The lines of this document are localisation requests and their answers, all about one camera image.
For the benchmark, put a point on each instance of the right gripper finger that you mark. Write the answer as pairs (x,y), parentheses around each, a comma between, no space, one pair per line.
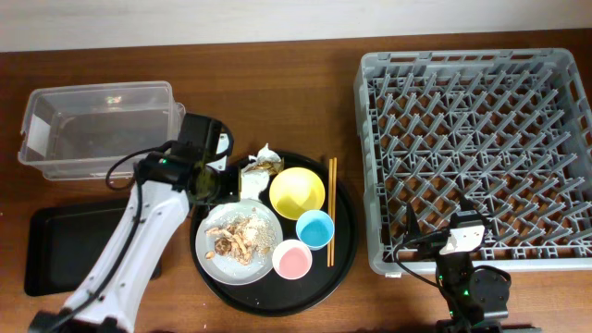
(466,205)
(412,230)

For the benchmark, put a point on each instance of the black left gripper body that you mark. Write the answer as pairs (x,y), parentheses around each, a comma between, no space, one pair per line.
(227,185)

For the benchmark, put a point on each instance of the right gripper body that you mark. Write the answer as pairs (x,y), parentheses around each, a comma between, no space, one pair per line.
(481,241)

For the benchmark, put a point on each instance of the white tissue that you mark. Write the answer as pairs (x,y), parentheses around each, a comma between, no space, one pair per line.
(255,182)

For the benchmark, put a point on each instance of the gold coffee sachet wrapper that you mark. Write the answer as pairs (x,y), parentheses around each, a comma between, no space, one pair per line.
(270,167)

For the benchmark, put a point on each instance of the pink cup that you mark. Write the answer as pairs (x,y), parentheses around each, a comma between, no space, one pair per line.
(292,259)

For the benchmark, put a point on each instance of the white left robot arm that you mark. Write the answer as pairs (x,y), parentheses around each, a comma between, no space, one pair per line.
(168,180)

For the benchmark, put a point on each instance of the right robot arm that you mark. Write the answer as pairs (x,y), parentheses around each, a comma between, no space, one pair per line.
(476,296)

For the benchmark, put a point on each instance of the grey dishwasher rack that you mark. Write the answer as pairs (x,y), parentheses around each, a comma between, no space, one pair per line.
(509,129)

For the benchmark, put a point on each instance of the clear plastic waste bin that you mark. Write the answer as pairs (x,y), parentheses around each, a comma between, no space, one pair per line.
(79,132)

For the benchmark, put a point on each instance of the right wooden chopstick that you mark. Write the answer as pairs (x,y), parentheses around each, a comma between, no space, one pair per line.
(333,191)

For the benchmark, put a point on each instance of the wooden chopstick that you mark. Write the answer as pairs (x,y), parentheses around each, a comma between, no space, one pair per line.
(333,191)
(329,210)

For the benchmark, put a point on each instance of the blue cup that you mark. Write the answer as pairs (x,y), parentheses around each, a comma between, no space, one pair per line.
(315,229)

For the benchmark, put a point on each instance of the food scraps on plate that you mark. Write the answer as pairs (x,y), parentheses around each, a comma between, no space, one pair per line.
(242,238)

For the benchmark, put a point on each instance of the grey plate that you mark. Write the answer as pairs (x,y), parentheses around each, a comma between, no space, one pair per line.
(225,269)

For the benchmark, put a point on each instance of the yellow bowl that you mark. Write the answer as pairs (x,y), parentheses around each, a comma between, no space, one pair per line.
(296,190)

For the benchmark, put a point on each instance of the left wooden chopstick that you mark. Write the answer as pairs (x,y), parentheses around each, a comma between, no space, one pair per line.
(329,210)

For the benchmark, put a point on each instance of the round black serving tray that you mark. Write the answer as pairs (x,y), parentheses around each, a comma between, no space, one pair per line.
(273,295)

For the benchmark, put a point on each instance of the black rectangular tray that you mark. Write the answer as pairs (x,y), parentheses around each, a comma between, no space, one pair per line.
(65,242)

